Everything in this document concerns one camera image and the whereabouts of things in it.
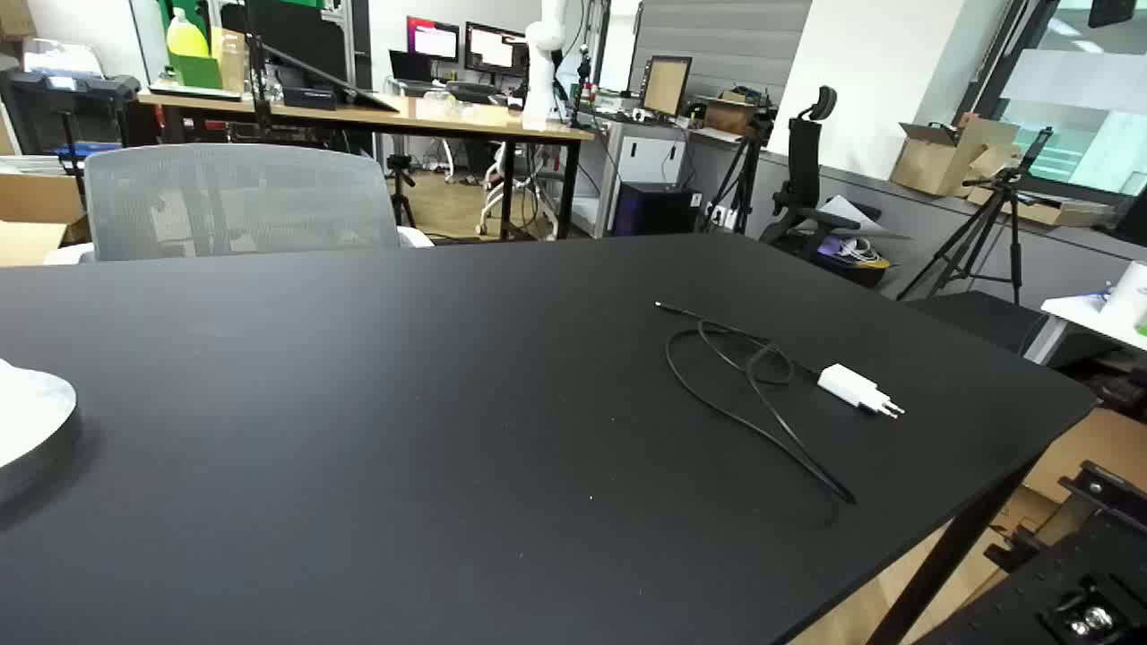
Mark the small black tripod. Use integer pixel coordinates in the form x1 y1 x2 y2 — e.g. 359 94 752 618
385 150 425 229

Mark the black headrest office chair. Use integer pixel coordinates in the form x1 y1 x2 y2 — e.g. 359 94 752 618
756 83 895 290

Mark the white wall charger plug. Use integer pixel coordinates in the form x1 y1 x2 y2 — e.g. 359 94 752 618
813 358 911 421

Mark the slim black tripod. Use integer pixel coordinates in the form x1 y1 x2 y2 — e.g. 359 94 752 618
701 109 774 240

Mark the long wooden desk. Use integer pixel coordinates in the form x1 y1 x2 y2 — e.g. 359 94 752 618
137 84 604 244

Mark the black printer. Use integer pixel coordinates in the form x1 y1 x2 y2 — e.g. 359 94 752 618
0 69 146 156

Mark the black screen back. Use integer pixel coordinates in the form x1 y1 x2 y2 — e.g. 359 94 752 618
220 0 403 118

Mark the wooden picture frame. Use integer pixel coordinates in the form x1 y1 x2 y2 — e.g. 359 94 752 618
637 54 695 123

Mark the black metal rail frame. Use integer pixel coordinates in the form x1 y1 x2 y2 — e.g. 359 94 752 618
918 458 1147 645

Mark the large black camera tripod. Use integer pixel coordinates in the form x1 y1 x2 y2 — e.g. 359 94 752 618
894 126 1060 309

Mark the grey mesh office chair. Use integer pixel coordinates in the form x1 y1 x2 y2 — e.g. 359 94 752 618
79 138 438 266

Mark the open cardboard box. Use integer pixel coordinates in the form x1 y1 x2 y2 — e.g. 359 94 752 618
886 109 1024 199

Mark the dark purple box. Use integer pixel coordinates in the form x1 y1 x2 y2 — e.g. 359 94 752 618
610 177 702 240

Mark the white side table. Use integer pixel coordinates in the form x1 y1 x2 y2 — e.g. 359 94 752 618
1021 256 1147 367

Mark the white metal cabinet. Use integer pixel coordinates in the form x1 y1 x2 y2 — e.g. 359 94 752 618
570 108 695 240

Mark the plain brown cardboard box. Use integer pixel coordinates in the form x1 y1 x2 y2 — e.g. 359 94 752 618
0 150 95 272

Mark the black charging cable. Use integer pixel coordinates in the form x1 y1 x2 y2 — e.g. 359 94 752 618
653 296 860 508

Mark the green yellow poster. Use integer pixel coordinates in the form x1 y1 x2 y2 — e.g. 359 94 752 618
126 0 235 99

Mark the clear acrylic plate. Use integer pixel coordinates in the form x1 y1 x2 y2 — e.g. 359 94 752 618
0 353 83 506

